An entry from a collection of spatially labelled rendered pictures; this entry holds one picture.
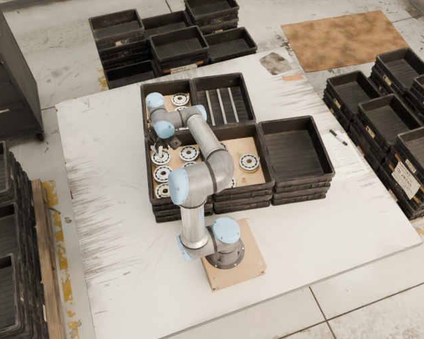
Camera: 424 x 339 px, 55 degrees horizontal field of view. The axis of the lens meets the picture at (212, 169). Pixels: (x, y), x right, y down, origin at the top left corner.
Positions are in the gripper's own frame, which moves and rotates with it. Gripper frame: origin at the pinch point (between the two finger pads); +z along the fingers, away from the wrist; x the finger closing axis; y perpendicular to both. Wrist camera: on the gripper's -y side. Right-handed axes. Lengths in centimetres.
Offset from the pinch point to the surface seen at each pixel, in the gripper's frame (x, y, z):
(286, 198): -27, -56, 22
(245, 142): -40.4, -21.3, 15.3
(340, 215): -38, -83, 27
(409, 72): -205, -68, 55
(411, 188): -101, -109, 55
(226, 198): -4.6, -34.0, 14.3
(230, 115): -52, -3, 16
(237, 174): -20.2, -29.8, 15.6
